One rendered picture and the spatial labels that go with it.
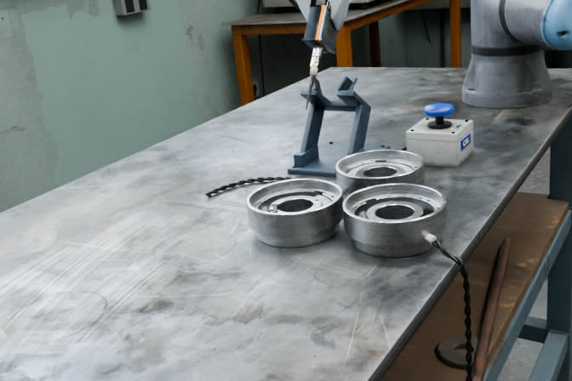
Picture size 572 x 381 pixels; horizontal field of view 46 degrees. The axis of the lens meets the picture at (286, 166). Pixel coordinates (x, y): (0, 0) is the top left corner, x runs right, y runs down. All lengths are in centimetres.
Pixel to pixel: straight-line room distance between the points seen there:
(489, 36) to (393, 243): 60
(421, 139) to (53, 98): 176
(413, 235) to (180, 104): 235
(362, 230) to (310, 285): 8
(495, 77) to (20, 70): 165
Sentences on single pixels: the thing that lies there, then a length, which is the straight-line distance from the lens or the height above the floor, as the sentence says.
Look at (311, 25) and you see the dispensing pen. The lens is 89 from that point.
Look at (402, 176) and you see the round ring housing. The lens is 77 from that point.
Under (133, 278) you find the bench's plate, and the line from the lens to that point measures 70.
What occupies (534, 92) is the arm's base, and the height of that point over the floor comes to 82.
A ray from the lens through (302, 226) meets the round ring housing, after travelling 69.
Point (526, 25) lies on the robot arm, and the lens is 110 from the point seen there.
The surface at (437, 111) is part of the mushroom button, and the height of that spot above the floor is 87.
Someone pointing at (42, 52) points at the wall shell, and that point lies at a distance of 246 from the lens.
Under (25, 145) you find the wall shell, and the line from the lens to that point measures 242.
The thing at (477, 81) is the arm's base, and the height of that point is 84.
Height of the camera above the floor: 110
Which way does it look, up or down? 18 degrees down
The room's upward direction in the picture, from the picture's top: 6 degrees counter-clockwise
